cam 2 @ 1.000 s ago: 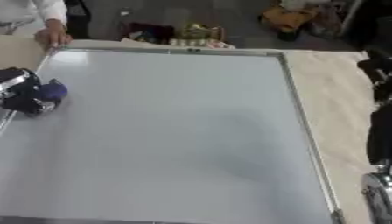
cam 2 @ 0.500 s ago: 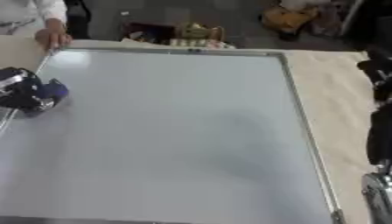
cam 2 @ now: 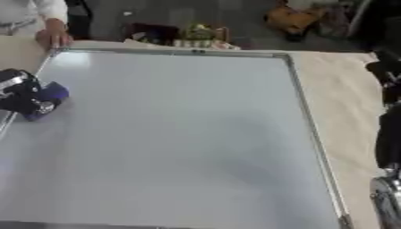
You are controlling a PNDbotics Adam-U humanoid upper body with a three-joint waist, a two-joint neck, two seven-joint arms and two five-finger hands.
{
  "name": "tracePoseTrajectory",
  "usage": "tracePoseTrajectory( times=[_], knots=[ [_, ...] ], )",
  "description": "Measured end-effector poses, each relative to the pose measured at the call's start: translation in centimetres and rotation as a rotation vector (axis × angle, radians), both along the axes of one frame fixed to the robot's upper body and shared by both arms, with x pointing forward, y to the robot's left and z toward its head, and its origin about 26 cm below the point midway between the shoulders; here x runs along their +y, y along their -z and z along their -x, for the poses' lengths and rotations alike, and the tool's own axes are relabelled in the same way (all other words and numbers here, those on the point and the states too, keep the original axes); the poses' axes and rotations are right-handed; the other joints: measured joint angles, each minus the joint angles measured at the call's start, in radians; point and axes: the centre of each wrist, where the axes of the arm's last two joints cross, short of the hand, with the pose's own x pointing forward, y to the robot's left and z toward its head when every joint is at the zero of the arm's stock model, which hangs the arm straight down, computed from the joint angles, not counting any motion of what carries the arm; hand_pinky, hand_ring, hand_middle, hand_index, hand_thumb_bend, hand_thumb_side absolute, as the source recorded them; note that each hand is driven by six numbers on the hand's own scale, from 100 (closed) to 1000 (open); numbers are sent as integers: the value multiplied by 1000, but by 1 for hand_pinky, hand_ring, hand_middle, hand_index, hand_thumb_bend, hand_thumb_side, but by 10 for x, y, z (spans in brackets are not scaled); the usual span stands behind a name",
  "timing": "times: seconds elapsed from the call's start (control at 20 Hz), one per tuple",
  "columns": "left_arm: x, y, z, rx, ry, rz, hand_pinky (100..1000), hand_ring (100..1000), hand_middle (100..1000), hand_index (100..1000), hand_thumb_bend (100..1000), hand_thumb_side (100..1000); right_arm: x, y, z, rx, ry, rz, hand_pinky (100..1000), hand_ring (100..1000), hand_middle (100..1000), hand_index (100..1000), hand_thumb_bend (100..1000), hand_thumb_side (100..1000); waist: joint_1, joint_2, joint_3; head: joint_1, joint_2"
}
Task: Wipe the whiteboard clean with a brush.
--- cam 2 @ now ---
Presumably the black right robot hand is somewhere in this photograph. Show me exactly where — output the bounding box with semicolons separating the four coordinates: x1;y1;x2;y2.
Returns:
363;49;401;174

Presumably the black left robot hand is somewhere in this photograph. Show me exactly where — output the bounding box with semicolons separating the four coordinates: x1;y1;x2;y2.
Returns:
0;68;60;118

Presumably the person's hand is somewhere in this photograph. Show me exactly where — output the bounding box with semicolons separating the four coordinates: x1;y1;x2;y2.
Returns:
32;17;75;49

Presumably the blue whiteboard eraser brush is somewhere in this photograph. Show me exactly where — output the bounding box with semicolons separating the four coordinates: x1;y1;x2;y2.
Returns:
21;81;73;123

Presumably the black chair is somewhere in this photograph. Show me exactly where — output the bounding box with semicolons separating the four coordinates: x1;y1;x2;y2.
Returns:
63;0;94;41

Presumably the person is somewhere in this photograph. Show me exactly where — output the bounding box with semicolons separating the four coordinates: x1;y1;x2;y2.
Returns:
0;0;71;38

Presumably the dark red box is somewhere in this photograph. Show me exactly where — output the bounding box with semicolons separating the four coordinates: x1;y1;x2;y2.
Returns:
124;21;182;47

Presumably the orange brown bag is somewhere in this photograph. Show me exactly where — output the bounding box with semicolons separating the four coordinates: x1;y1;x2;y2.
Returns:
261;4;326;42

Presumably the white whiteboard with metal frame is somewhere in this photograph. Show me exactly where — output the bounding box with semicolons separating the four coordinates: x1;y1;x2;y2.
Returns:
0;47;356;229

